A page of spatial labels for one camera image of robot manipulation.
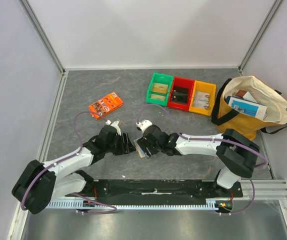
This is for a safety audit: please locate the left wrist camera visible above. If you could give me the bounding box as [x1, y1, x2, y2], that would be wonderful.
[105, 119, 125, 130]

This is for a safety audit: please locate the gold card in green bin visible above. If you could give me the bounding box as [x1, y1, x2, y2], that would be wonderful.
[151, 82, 169, 95]

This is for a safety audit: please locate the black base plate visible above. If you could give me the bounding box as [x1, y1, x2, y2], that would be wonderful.
[79, 179, 243, 204]

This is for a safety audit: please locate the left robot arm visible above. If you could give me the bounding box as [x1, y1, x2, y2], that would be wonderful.
[11, 124, 136, 215]

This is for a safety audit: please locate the orange snack box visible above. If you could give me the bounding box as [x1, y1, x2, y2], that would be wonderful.
[88, 92, 124, 120]

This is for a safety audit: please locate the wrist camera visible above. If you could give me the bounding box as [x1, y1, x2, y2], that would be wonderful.
[136, 120, 153, 132]
[105, 119, 125, 130]

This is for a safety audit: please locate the white vip card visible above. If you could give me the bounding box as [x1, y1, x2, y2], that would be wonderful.
[195, 91, 210, 102]
[192, 99, 209, 110]

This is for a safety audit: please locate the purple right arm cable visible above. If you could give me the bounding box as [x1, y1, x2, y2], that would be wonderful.
[137, 104, 269, 216]

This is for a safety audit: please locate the blue white box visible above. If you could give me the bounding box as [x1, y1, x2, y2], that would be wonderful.
[226, 96, 267, 120]

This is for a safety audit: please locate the yellow canvas tote bag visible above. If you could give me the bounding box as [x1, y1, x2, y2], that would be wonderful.
[211, 75, 287, 140]

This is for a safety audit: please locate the black card in red bin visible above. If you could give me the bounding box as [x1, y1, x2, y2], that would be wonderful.
[173, 86, 189, 95]

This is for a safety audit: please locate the green plastic bin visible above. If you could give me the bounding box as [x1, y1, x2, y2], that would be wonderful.
[145, 72, 174, 107]

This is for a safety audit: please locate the beige card holder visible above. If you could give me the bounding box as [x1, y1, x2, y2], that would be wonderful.
[133, 137, 152, 158]

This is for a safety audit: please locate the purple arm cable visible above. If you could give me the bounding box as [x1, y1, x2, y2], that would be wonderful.
[20, 111, 118, 216]
[137, 104, 269, 216]

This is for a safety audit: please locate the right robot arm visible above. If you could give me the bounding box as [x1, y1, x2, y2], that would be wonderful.
[136, 120, 260, 197]

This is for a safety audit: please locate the yellow plastic bin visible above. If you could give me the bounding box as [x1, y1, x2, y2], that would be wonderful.
[189, 80, 217, 116]

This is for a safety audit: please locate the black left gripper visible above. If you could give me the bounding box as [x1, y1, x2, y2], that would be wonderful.
[105, 131, 136, 156]

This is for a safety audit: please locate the red plastic bin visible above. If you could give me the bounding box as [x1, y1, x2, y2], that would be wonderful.
[167, 76, 195, 112]

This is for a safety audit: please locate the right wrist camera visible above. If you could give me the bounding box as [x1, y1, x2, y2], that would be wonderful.
[136, 120, 153, 132]

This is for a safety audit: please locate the white slotted cable duct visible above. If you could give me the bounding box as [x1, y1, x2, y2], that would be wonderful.
[45, 197, 219, 211]

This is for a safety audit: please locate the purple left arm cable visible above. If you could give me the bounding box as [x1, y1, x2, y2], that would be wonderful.
[20, 111, 118, 216]

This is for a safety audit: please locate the brown box in bag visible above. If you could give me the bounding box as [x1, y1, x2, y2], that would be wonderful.
[235, 90, 247, 99]

